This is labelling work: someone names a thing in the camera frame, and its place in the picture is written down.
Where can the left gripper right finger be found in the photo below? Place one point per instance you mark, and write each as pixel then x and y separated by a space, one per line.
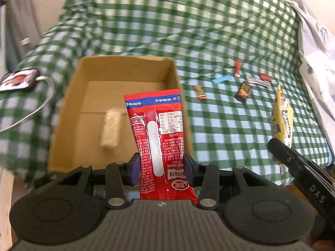
pixel 205 176

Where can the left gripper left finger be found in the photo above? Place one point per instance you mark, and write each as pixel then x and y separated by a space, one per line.
pixel 118 175

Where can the rice cracker bar clear wrapper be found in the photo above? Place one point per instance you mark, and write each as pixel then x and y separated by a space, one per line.
pixel 111 128

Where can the large red snack packet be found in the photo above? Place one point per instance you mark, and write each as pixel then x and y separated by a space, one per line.
pixel 156 120

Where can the yellow snack bar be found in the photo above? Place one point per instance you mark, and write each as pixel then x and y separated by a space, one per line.
pixel 282 118

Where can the dark brown cracker packet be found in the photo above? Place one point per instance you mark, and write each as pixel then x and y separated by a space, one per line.
pixel 243 92

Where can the blue stick sachet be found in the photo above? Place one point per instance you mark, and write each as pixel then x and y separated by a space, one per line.
pixel 222 79

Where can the silver stick sachet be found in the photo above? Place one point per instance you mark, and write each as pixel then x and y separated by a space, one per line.
pixel 259 82

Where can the red stick sachet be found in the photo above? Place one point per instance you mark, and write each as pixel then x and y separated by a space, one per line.
pixel 237 69

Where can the small red square packet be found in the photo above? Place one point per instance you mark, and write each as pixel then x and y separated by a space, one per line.
pixel 264 77

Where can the cardboard box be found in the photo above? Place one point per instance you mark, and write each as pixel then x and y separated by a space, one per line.
pixel 93 128

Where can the green checkered sofa cover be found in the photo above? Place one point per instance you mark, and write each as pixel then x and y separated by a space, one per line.
pixel 205 38

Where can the black smartphone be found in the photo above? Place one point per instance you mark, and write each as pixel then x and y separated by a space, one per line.
pixel 19 80

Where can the white patterned cloth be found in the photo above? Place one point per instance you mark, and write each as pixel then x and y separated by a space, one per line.
pixel 316 50

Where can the grey curtain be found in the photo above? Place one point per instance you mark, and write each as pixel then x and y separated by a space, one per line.
pixel 22 30

